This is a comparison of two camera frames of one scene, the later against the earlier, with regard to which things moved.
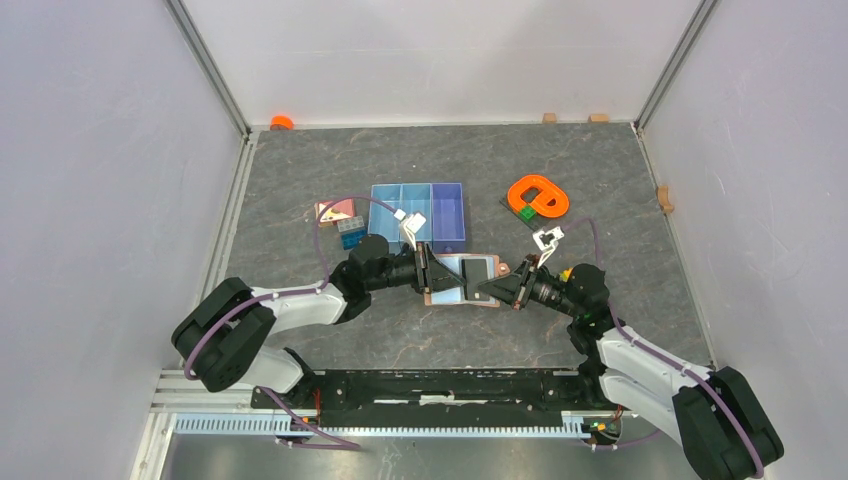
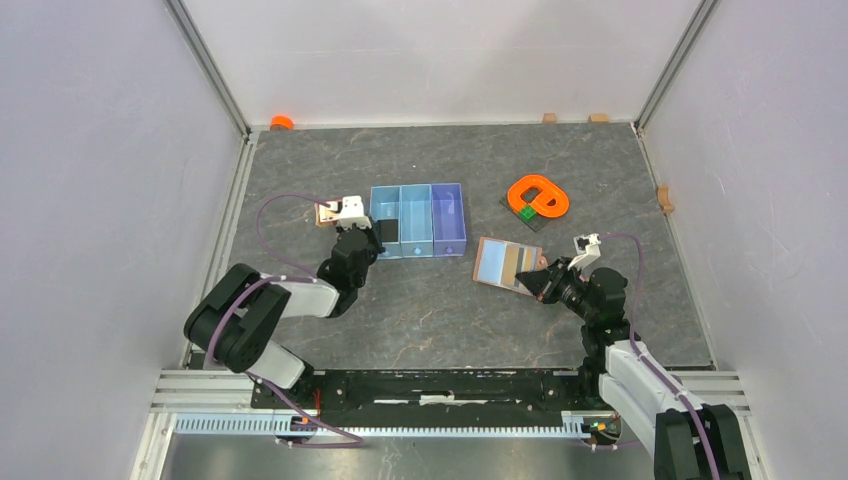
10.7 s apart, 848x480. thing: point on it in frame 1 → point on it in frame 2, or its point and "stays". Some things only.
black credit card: (474, 271) → (389, 230)
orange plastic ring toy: (540, 204) stays
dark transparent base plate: (538, 222) stays
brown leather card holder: (455, 296) → (498, 261)
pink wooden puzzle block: (335, 211) stays
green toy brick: (527, 213) stays
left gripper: (431, 274) → (371, 232)
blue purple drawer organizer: (439, 204) stays
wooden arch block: (664, 200) stays
